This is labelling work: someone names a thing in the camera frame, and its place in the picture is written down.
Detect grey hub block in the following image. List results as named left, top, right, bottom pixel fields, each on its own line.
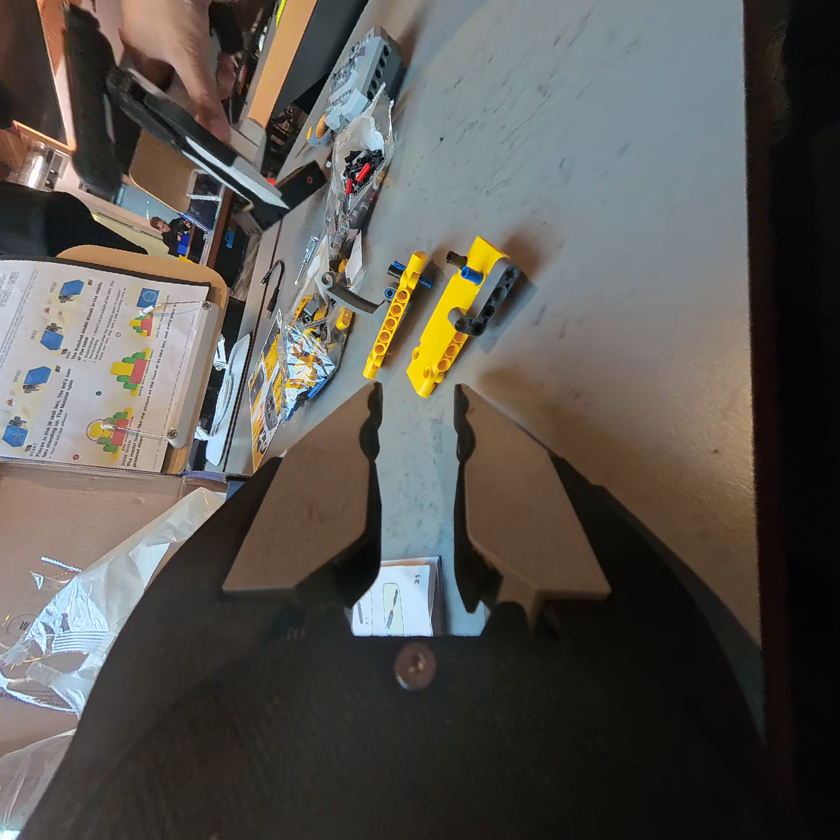
left=325, top=26, right=406, bottom=132

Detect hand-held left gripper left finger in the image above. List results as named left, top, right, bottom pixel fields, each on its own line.
left=222, top=382, right=385, bottom=603

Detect blue cardboard kit box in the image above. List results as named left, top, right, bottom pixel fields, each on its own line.
left=0, top=458, right=231, bottom=765

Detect printed instruction sheet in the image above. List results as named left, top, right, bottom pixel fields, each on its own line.
left=0, top=259, right=211, bottom=473

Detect person's brown clothing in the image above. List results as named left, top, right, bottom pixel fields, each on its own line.
left=745, top=0, right=840, bottom=840

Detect crumpled clear plastic bag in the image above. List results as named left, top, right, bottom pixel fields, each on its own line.
left=0, top=487, right=227, bottom=716

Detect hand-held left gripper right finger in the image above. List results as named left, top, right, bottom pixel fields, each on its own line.
left=453, top=384, right=613, bottom=618

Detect yellow panel with pins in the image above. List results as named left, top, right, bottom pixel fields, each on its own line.
left=362, top=251, right=434, bottom=382

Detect black cable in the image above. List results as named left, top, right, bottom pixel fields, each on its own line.
left=260, top=259, right=287, bottom=317

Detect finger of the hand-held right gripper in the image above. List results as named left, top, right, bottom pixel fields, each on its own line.
left=107, top=64, right=291, bottom=232

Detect wooden board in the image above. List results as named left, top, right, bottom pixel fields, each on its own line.
left=56, top=245, right=231, bottom=475

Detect grey desk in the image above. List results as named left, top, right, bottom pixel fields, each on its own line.
left=226, top=0, right=767, bottom=736

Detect beige panel with black edge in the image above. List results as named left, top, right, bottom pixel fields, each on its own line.
left=246, top=0, right=368, bottom=132

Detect grey curved panel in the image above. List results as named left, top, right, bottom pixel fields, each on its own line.
left=320, top=271, right=387, bottom=317

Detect silver monitor stand base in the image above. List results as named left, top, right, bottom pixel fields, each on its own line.
left=209, top=333, right=256, bottom=463

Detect clear bag of yellow parts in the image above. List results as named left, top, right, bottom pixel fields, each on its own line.
left=0, top=728, right=76, bottom=831

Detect yellow panel with grey beam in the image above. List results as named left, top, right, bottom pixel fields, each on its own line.
left=406, top=236, right=522, bottom=399

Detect bag of black red parts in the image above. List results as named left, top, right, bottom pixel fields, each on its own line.
left=325, top=108, right=395, bottom=290

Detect yellow black sticker sheet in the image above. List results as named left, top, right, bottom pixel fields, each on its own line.
left=248, top=315, right=290, bottom=473

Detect white sheet holder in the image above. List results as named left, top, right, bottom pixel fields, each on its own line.
left=167, top=298, right=221, bottom=450

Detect instruction booklet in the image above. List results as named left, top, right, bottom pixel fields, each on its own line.
left=351, top=556, right=444, bottom=637

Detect bag of yellow grey parts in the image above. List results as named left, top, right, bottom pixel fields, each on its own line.
left=281, top=292, right=358, bottom=424

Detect person's right hand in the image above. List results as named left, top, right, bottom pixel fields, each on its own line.
left=125, top=0, right=232, bottom=137

